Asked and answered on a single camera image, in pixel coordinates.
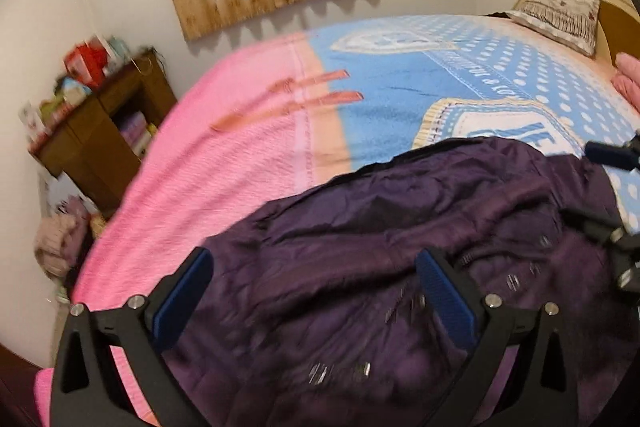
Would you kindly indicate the purple quilted jacket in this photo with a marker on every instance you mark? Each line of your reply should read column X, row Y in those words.
column 350, row 232

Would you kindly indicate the pile of clothes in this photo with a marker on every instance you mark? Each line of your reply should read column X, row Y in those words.
column 57, row 242

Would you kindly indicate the folded pink quilt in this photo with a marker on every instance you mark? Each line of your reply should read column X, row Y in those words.
column 629, row 79

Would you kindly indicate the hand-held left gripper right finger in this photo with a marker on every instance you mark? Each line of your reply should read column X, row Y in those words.
column 447, row 302

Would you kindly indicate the cream wooden headboard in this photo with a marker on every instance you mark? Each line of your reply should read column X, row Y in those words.
column 617, row 22

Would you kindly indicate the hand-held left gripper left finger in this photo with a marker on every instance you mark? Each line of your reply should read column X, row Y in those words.
column 182, row 302

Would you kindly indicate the red gift bag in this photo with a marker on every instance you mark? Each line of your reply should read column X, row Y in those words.
column 87, row 62

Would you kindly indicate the white greeting card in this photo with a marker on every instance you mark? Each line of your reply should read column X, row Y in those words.
column 31, row 123

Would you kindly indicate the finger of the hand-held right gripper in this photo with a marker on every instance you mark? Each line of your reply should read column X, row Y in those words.
column 612, row 154
column 595, row 224

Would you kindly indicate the patterned grey pillow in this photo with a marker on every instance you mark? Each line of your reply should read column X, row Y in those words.
column 557, row 19

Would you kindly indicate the brown wooden desk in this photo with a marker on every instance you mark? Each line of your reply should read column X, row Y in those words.
column 95, row 142

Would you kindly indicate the stacked boxes under desk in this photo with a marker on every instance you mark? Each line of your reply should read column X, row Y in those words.
column 135, row 134

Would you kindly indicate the bed with pink blue blanket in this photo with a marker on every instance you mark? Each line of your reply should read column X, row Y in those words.
column 225, row 167

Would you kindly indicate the brown wooden door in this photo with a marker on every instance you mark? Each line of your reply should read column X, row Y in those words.
column 20, row 387

